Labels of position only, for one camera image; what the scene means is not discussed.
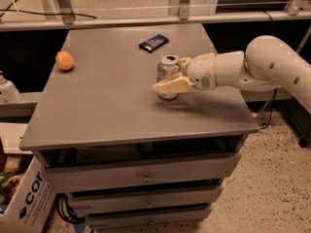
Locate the white cardboard box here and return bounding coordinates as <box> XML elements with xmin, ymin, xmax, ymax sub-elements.
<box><xmin>0</xmin><ymin>122</ymin><xmax>57</xmax><ymax>233</ymax></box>

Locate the metal frame rail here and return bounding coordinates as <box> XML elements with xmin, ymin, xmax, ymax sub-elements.
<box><xmin>0</xmin><ymin>11</ymin><xmax>311</xmax><ymax>32</ymax></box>

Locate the silver 7up soda can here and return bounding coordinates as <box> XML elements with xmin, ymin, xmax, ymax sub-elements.
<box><xmin>156</xmin><ymin>53</ymin><xmax>181</xmax><ymax>101</ymax></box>

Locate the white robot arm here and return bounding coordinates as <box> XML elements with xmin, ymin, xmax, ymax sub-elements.
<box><xmin>153</xmin><ymin>35</ymin><xmax>311</xmax><ymax>113</ymax></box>

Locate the white plastic bottle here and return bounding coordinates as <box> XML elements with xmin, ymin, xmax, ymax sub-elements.
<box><xmin>0</xmin><ymin>72</ymin><xmax>21</xmax><ymax>103</ymax></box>

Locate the orange fruit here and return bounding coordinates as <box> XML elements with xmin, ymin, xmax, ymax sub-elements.
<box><xmin>55</xmin><ymin>51</ymin><xmax>75</xmax><ymax>71</ymax></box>

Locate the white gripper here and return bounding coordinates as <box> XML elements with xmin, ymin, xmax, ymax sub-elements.
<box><xmin>153</xmin><ymin>53</ymin><xmax>217</xmax><ymax>94</ymax></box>

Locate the black cable bundle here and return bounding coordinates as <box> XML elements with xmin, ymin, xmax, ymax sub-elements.
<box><xmin>56</xmin><ymin>193</ymin><xmax>86</xmax><ymax>225</ymax></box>

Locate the grey drawer cabinet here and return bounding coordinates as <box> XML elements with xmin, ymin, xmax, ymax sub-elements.
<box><xmin>20</xmin><ymin>24</ymin><xmax>258</xmax><ymax>229</ymax></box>

